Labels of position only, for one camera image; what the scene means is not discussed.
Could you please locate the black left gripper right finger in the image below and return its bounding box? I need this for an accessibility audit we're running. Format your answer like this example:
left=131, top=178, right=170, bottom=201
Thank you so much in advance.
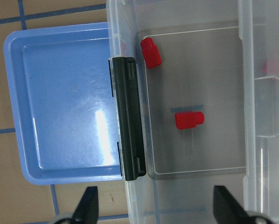
left=213, top=185, right=265, bottom=224

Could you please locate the red block with stud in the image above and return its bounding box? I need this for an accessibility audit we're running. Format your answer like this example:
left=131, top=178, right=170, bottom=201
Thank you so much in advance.
left=174, top=112, right=205, bottom=130

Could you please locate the red block near latch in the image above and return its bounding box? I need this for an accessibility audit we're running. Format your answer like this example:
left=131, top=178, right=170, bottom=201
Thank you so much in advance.
left=140, top=37, right=162, bottom=69

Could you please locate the clear ribbed box lid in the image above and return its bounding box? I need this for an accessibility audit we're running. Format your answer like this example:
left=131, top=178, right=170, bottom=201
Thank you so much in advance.
left=238, top=0, right=279, bottom=224

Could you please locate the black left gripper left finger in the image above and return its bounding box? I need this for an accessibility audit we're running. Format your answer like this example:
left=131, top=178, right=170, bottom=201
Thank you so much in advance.
left=71, top=186, right=99, bottom=224

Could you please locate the black box latch handle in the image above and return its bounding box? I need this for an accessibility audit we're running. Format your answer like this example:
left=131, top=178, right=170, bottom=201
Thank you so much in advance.
left=109, top=57, right=146, bottom=181

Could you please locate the blue plastic tray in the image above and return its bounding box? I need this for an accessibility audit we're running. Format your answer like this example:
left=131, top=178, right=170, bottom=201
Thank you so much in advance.
left=4, top=22, right=121, bottom=185

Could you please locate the clear plastic storage box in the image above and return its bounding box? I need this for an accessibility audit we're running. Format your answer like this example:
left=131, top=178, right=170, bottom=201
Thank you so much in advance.
left=106, top=0, right=279, bottom=224

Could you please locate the red block in box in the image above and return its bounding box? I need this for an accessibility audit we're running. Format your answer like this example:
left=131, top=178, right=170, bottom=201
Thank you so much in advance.
left=262, top=59, right=279, bottom=77

